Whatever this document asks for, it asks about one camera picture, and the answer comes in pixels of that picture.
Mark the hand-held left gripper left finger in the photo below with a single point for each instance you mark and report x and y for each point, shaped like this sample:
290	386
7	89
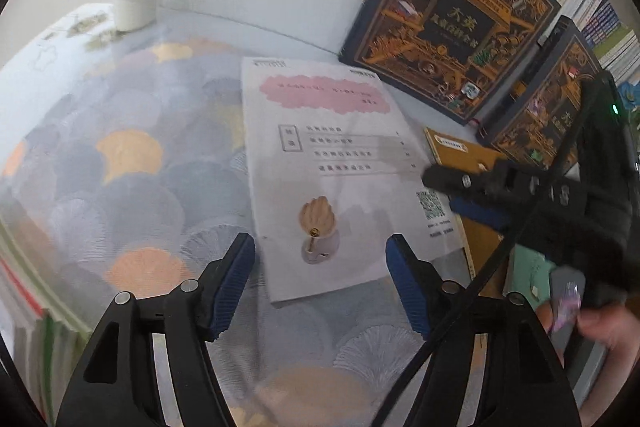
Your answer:
232	282

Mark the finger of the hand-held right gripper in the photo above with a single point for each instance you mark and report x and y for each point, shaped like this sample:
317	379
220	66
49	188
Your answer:
450	179

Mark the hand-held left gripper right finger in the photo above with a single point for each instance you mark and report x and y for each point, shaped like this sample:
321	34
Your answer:
407	282

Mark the white book with pink cloud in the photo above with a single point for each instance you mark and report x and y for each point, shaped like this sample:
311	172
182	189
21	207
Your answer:
325	147

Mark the person's right hand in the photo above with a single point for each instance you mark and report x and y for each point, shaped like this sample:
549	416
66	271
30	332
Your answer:
620	332

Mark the orange book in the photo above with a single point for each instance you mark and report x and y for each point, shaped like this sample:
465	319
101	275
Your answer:
480	252

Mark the teal green book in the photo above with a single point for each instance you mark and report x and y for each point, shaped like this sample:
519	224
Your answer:
527	272

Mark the dark ornate encyclopedia book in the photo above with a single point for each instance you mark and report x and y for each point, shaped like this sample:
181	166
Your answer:
540	117
450	22

